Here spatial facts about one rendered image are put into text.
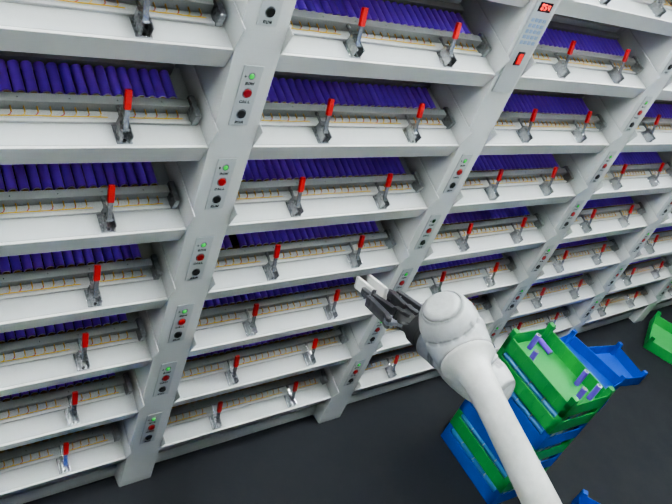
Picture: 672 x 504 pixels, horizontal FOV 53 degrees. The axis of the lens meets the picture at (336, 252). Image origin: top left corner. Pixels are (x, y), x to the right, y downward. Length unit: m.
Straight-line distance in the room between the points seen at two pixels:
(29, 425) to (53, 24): 0.98
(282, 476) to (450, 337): 1.16
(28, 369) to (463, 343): 0.93
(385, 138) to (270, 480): 1.14
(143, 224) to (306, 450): 1.17
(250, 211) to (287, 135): 0.20
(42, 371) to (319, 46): 0.90
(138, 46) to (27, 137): 0.23
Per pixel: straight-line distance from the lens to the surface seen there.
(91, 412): 1.79
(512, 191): 2.12
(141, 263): 1.52
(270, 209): 1.52
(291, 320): 1.86
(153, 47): 1.16
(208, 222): 1.42
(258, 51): 1.24
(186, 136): 1.30
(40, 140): 1.20
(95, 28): 1.13
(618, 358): 3.57
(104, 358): 1.64
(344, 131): 1.51
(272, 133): 1.40
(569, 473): 2.81
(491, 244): 2.23
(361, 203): 1.68
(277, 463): 2.24
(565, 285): 3.04
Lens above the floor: 1.76
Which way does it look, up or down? 34 degrees down
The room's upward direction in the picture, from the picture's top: 23 degrees clockwise
